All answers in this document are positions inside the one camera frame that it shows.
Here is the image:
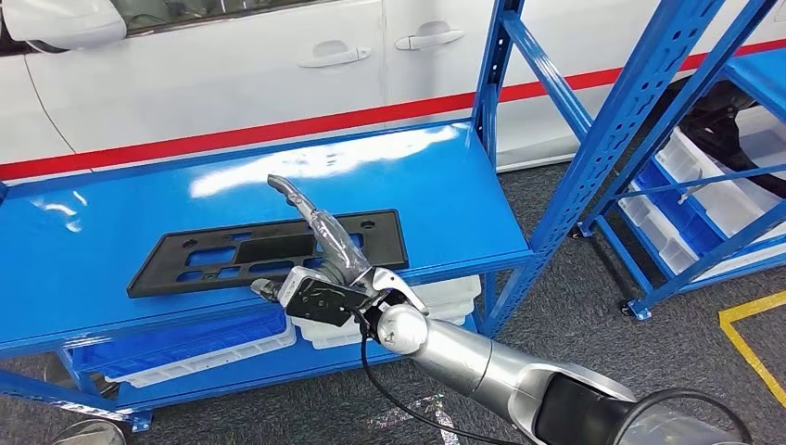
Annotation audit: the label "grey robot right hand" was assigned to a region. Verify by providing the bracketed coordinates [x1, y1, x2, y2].
[250, 174, 374, 303]

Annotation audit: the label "blue metal shelf rack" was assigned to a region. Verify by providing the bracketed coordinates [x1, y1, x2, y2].
[0, 0, 698, 434]
[571, 0, 786, 322]

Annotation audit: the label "black car trim part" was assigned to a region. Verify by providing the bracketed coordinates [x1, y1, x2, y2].
[666, 80, 786, 199]

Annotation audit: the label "stacked white plastic bins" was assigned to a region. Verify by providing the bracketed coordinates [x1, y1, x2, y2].
[291, 274, 483, 351]

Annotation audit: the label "white plastic bin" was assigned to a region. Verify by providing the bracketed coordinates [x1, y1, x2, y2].
[653, 107, 786, 241]
[616, 184, 786, 281]
[104, 319, 298, 389]

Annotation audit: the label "blue plastic bin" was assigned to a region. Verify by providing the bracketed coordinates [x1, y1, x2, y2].
[635, 160, 729, 258]
[70, 310, 290, 379]

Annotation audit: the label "clear floor tape marking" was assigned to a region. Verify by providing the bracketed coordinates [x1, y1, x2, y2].
[368, 396, 459, 445]

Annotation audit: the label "white car red stripe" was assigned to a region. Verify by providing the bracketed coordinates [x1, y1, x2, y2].
[0, 0, 786, 183]

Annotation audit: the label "round chrome stanchion base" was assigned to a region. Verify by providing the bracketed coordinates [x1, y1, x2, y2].
[52, 419, 127, 445]

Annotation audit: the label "yellow floor tape rectangle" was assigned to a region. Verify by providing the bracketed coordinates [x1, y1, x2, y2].
[718, 291, 786, 410]

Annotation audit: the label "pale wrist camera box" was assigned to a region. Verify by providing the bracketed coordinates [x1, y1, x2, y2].
[277, 265, 374, 328]

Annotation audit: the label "thin black cable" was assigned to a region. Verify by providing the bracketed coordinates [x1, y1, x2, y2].
[359, 309, 523, 445]

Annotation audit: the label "thick black cable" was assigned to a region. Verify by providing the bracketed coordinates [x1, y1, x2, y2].
[614, 388, 754, 445]

